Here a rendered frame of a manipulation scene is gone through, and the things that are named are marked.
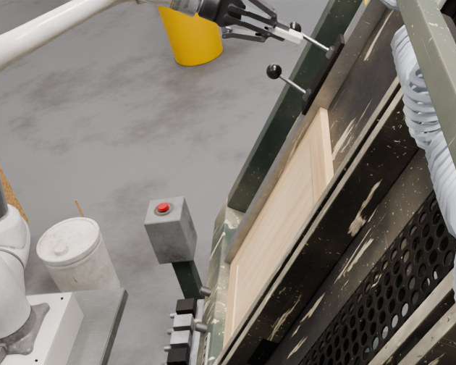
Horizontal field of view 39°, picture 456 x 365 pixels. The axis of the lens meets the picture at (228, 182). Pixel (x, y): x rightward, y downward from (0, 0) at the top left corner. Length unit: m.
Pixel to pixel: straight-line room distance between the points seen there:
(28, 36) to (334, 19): 0.74
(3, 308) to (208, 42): 3.51
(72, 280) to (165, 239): 1.07
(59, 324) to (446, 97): 1.68
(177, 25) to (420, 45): 4.53
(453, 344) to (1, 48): 1.15
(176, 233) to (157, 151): 2.15
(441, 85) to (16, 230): 1.68
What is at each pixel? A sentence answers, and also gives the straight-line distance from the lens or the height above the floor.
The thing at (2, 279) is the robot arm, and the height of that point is 1.07.
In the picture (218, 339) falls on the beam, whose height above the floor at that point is 0.90.
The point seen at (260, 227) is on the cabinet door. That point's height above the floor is 1.07.
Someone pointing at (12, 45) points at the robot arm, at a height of 1.66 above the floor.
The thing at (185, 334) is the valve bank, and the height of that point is 0.77.
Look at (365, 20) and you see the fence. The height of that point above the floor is 1.55.
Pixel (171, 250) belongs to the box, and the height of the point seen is 0.81.
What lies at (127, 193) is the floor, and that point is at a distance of 3.89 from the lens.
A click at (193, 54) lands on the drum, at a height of 0.10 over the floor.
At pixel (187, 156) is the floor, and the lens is 4.03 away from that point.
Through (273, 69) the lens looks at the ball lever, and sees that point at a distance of 1.57.
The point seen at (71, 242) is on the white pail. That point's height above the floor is 0.36.
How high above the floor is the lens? 2.15
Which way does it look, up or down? 35 degrees down
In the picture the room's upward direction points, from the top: 15 degrees counter-clockwise
